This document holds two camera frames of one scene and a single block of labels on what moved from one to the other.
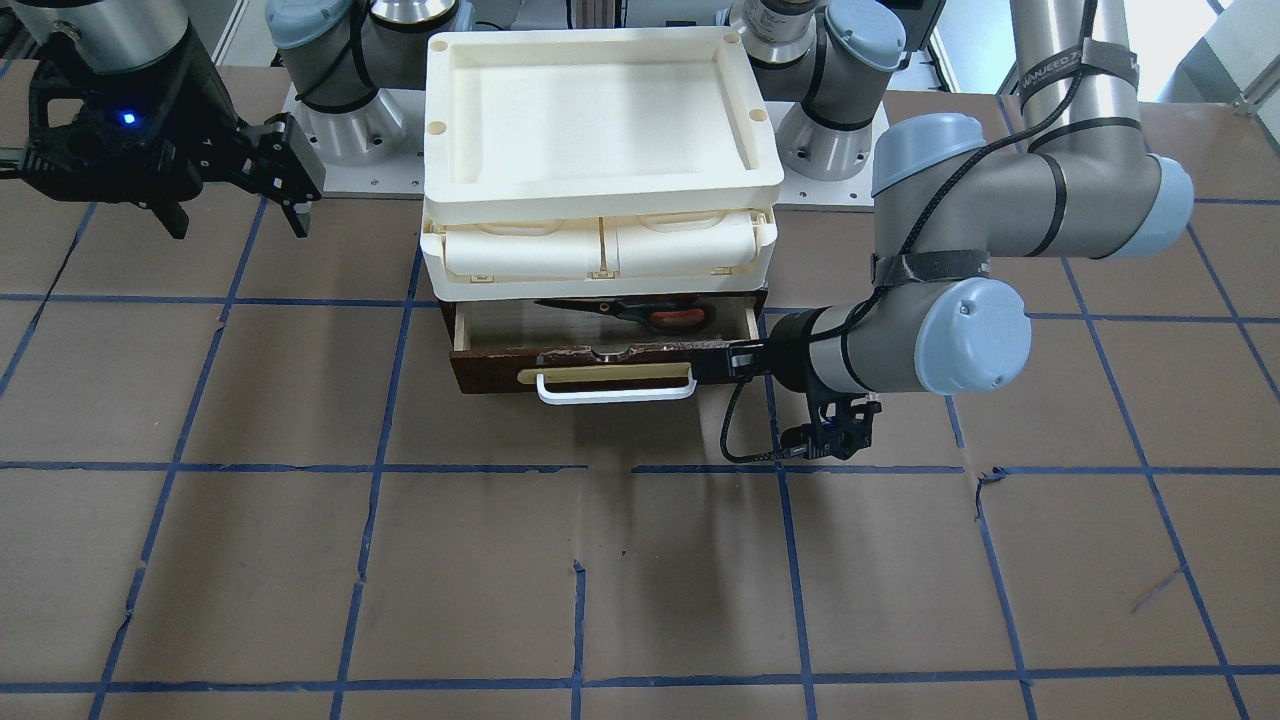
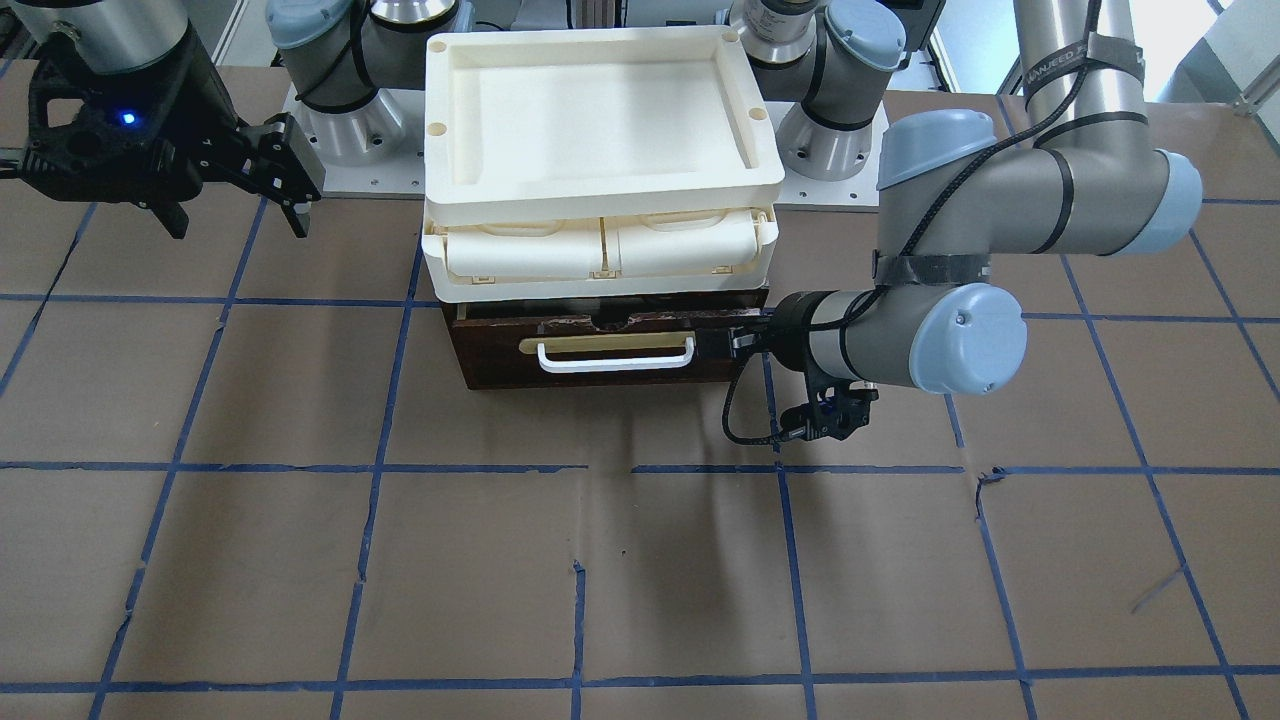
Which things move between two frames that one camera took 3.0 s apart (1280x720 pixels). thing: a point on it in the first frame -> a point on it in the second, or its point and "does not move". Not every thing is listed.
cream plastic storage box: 700,254 does not move
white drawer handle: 567,397 -> 596,364
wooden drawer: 552,345 does not move
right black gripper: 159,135 does not move
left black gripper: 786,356 -> 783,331
